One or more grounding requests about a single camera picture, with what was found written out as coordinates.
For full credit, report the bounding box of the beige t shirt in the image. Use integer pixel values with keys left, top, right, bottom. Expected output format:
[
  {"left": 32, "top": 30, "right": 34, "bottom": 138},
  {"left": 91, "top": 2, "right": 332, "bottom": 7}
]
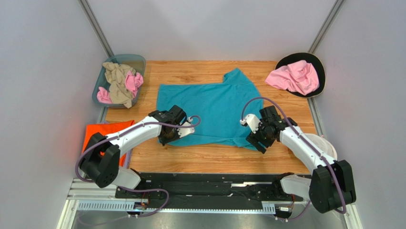
[{"left": 102, "top": 62, "right": 136, "bottom": 108}]

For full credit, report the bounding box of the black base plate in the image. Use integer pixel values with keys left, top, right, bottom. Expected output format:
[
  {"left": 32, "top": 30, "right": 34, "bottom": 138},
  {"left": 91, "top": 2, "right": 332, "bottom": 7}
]
[{"left": 115, "top": 173, "right": 303, "bottom": 210}]

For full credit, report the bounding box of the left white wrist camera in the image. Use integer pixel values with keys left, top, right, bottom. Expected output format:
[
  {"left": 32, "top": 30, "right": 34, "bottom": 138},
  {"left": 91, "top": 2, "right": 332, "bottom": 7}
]
[{"left": 177, "top": 117, "right": 195, "bottom": 138}]

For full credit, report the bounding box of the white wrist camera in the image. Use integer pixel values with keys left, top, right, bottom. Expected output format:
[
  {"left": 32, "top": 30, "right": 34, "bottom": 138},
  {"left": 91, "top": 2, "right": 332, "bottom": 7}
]
[
  {"left": 177, "top": 117, "right": 195, "bottom": 138},
  {"left": 240, "top": 114, "right": 261, "bottom": 134}
]

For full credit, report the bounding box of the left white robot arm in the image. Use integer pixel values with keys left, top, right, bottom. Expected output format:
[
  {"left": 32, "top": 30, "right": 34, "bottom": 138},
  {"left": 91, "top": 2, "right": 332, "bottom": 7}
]
[{"left": 75, "top": 105, "right": 195, "bottom": 190}]

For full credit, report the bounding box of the black round tray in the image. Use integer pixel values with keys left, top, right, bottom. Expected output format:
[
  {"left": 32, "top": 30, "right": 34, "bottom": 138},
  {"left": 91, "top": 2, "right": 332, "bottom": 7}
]
[{"left": 274, "top": 52, "right": 326, "bottom": 99}]

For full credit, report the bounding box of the teal t shirt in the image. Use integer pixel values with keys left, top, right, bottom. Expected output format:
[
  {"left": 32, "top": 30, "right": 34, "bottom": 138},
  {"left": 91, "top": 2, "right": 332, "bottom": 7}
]
[{"left": 156, "top": 68, "right": 264, "bottom": 150}]

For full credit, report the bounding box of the left aluminium wall profile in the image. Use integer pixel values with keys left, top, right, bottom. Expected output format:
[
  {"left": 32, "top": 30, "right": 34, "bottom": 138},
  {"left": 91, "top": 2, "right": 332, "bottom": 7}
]
[{"left": 78, "top": 0, "right": 114, "bottom": 57}]

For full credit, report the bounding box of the pink t shirt on tray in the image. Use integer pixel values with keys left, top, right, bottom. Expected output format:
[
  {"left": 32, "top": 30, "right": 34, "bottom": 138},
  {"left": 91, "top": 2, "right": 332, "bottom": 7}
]
[{"left": 264, "top": 60, "right": 320, "bottom": 96}]

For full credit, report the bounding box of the aluminium wall profile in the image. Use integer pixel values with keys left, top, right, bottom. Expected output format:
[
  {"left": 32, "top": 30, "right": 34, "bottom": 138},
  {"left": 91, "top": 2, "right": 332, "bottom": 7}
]
[
  {"left": 308, "top": 0, "right": 346, "bottom": 54},
  {"left": 78, "top": 0, "right": 114, "bottom": 57}
]

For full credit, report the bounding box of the aluminium frame rail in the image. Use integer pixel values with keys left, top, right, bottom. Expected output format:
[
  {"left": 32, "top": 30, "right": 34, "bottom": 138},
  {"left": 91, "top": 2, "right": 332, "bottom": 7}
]
[{"left": 57, "top": 179, "right": 363, "bottom": 229}]

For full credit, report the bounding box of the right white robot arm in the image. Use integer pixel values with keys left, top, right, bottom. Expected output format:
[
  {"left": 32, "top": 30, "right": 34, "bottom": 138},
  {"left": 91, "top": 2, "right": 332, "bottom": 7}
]
[{"left": 240, "top": 105, "right": 356, "bottom": 213}]

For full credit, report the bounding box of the white mesh basket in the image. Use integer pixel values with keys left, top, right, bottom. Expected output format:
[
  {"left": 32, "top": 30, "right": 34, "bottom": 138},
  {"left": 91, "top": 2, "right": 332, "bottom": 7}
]
[{"left": 305, "top": 133, "right": 338, "bottom": 160}]

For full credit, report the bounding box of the right aluminium wall profile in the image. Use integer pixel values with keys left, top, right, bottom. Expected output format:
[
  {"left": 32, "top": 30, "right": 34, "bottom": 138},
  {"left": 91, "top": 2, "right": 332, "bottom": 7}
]
[{"left": 308, "top": 0, "right": 346, "bottom": 54}]

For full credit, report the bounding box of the folded orange t shirt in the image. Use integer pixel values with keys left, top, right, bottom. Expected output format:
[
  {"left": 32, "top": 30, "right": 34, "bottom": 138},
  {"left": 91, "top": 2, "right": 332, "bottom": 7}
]
[{"left": 82, "top": 120, "right": 135, "bottom": 168}]

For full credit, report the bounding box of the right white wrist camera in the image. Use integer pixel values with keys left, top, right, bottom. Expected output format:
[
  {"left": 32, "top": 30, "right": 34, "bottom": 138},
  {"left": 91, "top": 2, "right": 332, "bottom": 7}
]
[{"left": 240, "top": 114, "right": 261, "bottom": 134}]

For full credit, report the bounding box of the pink t shirt in bin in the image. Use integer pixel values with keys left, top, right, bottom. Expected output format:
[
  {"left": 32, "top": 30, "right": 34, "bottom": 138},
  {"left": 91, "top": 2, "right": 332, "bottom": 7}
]
[{"left": 96, "top": 71, "right": 143, "bottom": 106}]

